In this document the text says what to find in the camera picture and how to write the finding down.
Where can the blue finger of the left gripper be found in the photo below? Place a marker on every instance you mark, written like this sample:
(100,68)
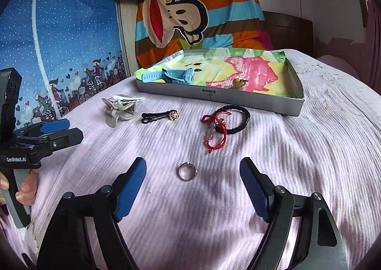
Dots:
(46,144)
(42,128)

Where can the pink pillow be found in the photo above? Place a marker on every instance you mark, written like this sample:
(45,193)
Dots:
(339,64)

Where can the person's left hand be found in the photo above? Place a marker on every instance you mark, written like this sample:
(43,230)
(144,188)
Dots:
(26,195)

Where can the pink striped bed cover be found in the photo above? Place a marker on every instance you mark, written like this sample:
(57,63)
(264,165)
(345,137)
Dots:
(193,211)

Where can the light blue smart watch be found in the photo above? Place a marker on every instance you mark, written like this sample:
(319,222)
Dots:
(180,77)

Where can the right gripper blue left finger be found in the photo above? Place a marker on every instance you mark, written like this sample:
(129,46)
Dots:
(66,243)

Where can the striped monkey cartoon sheet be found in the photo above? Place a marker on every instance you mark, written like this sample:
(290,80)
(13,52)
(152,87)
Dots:
(164,27)

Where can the pink curtain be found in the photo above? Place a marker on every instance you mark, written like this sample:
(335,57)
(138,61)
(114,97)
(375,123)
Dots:
(370,68)

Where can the brown hair tie yellow bead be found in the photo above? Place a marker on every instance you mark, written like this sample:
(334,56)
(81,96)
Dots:
(238,84)

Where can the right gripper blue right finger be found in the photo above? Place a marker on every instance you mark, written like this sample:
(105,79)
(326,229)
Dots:
(318,243)

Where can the colourful painted paper liner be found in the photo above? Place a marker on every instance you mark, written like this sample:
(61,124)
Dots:
(266,71)

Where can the grey tray box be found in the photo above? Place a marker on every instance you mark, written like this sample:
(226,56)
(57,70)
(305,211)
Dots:
(265,102)

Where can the dark wooden headboard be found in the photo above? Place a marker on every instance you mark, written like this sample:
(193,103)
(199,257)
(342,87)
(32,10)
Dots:
(290,32)

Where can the beige hair claw clip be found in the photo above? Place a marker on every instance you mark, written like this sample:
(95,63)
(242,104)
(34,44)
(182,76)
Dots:
(115,113)

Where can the silver alligator hair clip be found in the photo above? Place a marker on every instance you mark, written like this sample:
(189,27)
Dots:
(124,100)

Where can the black hair clip with charm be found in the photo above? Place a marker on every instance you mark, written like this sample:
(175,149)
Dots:
(172,115)

